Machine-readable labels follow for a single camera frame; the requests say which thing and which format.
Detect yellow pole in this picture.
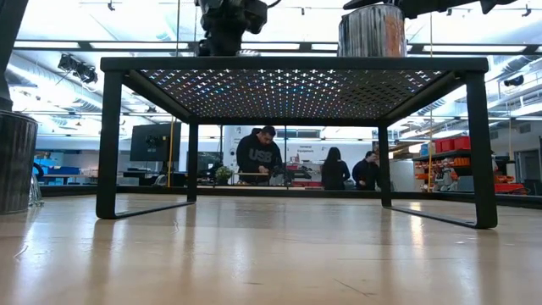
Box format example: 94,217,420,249
426,109,434,191

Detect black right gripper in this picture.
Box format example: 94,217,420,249
342,0,482,20

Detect dark ribbed glass cup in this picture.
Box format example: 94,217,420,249
0,108,39,215

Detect person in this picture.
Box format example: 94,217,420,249
235,125,284,186
351,150,381,191
320,147,351,191

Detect black ceiling camera rig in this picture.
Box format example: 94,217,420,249
58,53,99,85

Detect black perforated metal riser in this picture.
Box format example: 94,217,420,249
96,57,499,230

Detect small green potted plant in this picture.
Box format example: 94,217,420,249
214,164,235,186

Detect black aluminium table frame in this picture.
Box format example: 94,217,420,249
40,184,542,209

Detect silver ribbed metal candle holder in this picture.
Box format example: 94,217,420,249
337,3,408,58

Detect orange-red storage bin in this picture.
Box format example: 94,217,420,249
494,181,528,196

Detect clear ribbed glass candle holder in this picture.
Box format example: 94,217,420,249
28,172,45,208

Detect black monitor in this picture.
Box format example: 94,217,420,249
130,122,182,163

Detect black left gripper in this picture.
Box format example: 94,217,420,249
195,0,268,57

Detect white poster board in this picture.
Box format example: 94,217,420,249
285,139,374,187

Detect storage rack with red bins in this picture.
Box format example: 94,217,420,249
412,135,495,192

